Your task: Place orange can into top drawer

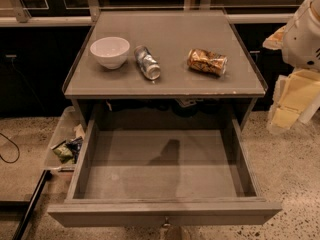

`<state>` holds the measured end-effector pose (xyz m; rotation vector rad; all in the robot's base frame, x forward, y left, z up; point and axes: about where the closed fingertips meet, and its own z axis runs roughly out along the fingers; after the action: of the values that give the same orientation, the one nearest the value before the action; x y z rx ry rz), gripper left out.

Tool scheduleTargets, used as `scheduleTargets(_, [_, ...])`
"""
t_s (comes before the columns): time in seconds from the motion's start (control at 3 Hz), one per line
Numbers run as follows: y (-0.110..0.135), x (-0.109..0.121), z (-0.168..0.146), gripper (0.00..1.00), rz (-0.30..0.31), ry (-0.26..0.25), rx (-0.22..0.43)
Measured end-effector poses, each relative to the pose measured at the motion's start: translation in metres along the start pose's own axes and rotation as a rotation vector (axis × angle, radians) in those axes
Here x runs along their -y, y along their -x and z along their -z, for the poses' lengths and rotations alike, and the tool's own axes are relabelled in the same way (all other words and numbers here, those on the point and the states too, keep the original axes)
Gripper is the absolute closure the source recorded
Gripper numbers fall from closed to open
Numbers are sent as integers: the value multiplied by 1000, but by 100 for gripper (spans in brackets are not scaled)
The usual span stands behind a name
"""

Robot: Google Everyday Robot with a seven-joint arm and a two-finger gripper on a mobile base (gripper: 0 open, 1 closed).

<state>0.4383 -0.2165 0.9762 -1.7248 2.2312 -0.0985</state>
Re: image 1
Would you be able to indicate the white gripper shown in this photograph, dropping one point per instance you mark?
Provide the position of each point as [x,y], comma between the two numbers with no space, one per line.
[302,42]

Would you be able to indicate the crushed orange can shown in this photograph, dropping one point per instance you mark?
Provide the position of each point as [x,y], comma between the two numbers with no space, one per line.
[207,62]

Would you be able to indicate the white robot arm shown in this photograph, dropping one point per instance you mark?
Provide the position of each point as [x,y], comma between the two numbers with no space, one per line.
[297,96]

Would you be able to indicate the crushed silver blue can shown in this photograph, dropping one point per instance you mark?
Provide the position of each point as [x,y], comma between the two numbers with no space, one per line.
[147,64]

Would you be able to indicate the grey cabinet with glass top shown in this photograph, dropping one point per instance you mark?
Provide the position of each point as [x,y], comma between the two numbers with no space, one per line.
[169,36]

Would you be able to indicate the open grey top drawer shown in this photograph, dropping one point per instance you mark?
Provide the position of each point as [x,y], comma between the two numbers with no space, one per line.
[137,167]

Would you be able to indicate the metal drawer knob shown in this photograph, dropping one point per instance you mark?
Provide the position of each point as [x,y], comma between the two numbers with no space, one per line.
[166,223]

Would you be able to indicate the white bowl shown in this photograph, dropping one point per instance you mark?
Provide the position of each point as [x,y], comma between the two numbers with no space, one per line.
[110,52]

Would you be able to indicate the clear plastic bin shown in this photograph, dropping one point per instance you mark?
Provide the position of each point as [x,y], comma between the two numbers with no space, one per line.
[68,127]

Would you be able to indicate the green snack bag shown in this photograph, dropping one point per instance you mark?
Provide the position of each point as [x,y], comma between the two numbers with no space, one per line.
[68,150]

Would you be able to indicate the black floor rail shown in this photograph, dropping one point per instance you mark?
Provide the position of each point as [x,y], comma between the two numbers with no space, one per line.
[22,211]

